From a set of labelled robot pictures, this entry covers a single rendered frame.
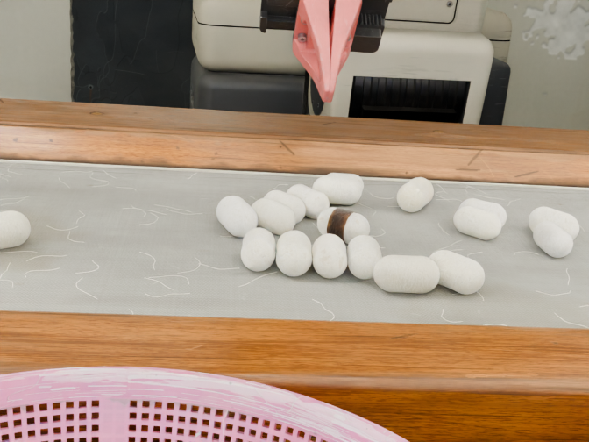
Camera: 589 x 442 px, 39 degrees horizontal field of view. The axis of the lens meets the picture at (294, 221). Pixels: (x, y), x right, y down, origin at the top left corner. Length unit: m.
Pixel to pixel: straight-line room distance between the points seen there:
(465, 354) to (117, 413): 0.15
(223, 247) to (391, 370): 0.20
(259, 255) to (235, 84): 0.93
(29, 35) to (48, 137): 1.87
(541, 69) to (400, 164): 2.15
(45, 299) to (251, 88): 0.98
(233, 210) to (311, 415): 0.24
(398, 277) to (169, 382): 0.18
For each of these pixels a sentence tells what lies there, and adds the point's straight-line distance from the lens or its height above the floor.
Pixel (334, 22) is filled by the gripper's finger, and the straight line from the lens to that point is 0.64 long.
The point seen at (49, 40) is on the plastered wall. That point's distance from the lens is 2.55.
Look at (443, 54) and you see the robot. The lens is 1.13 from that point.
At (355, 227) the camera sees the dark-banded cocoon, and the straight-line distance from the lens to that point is 0.52.
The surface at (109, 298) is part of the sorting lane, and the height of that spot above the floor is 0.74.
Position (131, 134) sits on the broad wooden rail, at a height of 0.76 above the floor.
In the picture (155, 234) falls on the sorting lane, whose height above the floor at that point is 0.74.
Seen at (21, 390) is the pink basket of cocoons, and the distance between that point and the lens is 0.32.
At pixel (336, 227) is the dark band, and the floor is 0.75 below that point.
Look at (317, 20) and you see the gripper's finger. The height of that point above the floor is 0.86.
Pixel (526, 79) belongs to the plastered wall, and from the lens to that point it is 2.81.
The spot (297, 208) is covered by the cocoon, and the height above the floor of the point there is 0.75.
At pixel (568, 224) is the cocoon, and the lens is 0.58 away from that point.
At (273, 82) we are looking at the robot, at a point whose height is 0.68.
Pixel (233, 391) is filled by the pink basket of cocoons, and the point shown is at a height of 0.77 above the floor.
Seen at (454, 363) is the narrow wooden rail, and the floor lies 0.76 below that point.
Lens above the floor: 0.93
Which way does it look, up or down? 20 degrees down
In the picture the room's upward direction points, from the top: 4 degrees clockwise
